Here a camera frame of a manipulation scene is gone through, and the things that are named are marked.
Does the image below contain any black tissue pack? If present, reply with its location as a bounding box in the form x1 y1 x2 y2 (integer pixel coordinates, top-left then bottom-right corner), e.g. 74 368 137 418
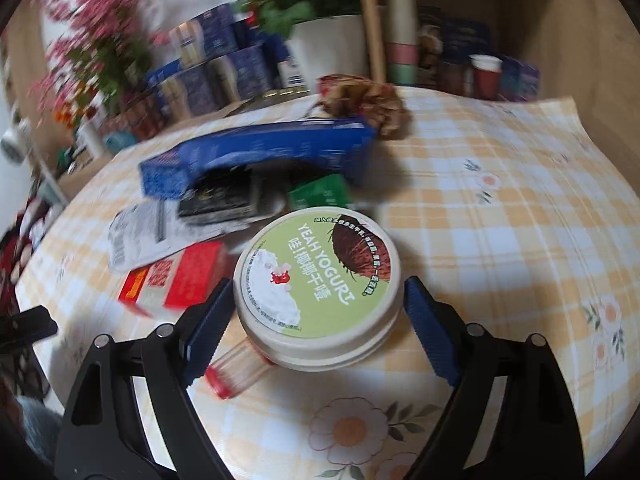
177 167 257 222

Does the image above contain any blue and white box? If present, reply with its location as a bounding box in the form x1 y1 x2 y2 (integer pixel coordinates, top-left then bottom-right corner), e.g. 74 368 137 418
277 57 307 90

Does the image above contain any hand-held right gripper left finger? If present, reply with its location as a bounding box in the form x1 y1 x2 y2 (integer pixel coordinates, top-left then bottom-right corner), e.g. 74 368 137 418
54 277 237 480

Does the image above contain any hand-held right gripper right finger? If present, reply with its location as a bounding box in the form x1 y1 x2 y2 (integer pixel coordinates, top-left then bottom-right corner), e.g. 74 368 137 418
400 276 587 480

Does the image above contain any gold metal tray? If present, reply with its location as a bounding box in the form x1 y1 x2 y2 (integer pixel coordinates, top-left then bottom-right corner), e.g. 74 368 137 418
225 87 313 117

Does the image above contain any crumpled brown wrapper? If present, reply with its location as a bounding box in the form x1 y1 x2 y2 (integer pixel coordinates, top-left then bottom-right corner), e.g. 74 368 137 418
314 75 412 141

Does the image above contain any red paper cup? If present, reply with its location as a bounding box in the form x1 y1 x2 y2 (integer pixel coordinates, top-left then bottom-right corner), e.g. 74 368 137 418
470 54 503 102

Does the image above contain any white lid with green label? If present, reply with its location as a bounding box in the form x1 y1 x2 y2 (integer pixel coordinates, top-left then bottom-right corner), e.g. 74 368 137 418
232 207 404 372

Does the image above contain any white desk fan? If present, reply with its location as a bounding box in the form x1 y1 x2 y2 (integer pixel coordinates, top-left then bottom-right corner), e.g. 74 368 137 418
0 119 32 164

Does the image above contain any wooden shelf unit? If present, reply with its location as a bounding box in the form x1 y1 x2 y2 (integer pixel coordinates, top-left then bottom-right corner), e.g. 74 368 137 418
356 0 578 107

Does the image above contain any blue and gold gift box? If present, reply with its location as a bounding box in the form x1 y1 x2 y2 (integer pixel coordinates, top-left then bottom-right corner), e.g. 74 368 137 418
159 65 222 122
210 45 275 102
169 4 237 70

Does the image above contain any flattened blue carton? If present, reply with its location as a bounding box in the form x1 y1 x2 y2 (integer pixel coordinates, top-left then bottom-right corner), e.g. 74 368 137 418
140 115 378 202

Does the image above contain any dark blue picture box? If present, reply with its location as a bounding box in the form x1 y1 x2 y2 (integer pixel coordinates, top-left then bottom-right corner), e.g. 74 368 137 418
417 6 492 70

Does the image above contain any red and white box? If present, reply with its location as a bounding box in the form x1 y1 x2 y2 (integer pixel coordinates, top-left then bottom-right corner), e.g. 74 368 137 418
117 240 236 322

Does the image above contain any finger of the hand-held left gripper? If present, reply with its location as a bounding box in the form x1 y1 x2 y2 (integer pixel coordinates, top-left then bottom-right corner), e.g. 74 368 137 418
0 307 59 357

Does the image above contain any brown drinking glass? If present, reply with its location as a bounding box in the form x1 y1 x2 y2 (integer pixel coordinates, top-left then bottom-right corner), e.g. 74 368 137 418
440 60 474 97

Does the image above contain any small purple blue box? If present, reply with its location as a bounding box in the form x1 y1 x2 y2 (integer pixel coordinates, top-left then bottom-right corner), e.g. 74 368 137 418
500 55 542 104

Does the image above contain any stack of pastel paper cups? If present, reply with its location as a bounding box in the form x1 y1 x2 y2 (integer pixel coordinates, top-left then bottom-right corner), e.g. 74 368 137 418
385 0 419 87

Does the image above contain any green torn wrapper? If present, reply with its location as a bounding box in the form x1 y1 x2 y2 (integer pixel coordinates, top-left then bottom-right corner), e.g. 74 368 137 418
287 175 352 212

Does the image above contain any flat blue box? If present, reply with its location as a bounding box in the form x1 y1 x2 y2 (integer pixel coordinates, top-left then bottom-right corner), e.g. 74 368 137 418
144 59 185 92

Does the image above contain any white faceted flower pot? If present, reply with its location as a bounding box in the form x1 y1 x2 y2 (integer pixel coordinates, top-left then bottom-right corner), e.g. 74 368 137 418
287 14 375 95

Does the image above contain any white printed packet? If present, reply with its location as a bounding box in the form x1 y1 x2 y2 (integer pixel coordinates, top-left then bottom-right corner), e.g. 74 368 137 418
109 199 246 273

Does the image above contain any clear tube with red caps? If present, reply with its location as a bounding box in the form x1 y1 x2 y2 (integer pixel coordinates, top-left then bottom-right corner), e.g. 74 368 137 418
206 337 271 401

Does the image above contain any pink blossom artificial plant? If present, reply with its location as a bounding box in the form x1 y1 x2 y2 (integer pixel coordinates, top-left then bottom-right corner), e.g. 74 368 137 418
27 0 173 128

